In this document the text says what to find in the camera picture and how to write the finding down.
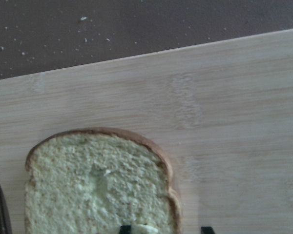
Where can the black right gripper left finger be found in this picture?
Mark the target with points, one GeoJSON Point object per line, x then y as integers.
{"type": "Point", "coordinates": [125, 229]}

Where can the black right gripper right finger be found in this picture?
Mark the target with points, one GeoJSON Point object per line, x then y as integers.
{"type": "Point", "coordinates": [207, 230]}

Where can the bread slice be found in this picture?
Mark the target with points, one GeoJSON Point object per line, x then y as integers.
{"type": "Point", "coordinates": [98, 181]}

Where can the wooden cutting board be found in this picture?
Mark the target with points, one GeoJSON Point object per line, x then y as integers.
{"type": "Point", "coordinates": [222, 112]}

